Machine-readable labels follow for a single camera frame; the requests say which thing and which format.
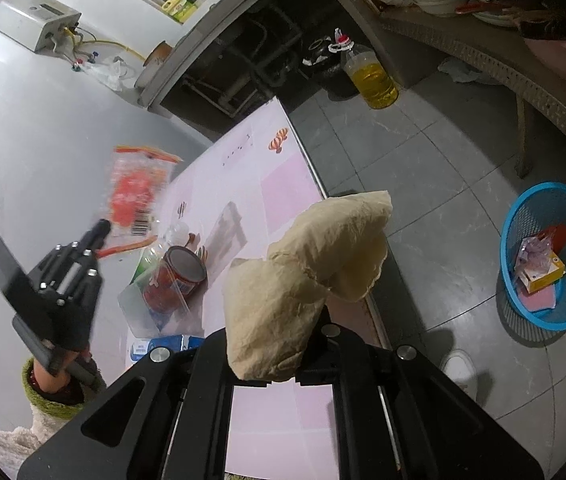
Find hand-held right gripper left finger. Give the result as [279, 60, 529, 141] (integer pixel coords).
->
[17, 331, 237, 480]

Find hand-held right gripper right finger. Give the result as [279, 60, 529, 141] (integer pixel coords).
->
[295, 310, 546, 480]

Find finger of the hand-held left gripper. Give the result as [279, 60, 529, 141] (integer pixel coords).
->
[48, 259, 102, 306]
[30, 219, 112, 286]

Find blue white toothpaste box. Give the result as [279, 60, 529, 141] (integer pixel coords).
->
[129, 334, 207, 362]

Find orange clear snack packet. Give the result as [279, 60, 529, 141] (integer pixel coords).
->
[97, 146, 184, 261]

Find clear plastic container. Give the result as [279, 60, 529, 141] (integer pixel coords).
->
[117, 255, 210, 338]

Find beige cloth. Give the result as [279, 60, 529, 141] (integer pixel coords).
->
[224, 190, 394, 383]

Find red cartoon can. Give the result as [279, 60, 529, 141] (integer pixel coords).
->
[143, 245, 208, 311]

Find clear plastic wrapper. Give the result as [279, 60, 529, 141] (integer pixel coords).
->
[515, 236, 554, 271]

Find yellow cardboard box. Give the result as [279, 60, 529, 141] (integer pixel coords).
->
[523, 255, 566, 295]

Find person's left forearm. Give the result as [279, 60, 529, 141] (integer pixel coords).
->
[0, 354, 110, 480]

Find green plastic bottle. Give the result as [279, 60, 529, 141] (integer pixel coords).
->
[132, 221, 191, 286]

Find person's white shoe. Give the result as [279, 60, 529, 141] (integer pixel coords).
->
[439, 350, 478, 402]

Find grey concrete counter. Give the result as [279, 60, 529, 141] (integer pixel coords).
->
[135, 0, 566, 191]

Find yellow green box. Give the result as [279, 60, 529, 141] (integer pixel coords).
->
[160, 0, 198, 24]

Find cooking oil bottle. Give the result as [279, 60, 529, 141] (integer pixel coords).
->
[330, 30, 400, 111]

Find white rag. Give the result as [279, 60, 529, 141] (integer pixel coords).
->
[437, 57, 484, 84]

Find pink plastic basin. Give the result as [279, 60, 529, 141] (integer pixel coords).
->
[522, 24, 566, 94]

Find stacked plates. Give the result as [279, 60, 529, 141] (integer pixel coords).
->
[455, 0, 526, 27]

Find yellow hose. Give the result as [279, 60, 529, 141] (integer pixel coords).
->
[63, 25, 144, 67]

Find white wall water heater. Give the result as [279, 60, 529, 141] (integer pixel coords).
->
[0, 0, 84, 53]

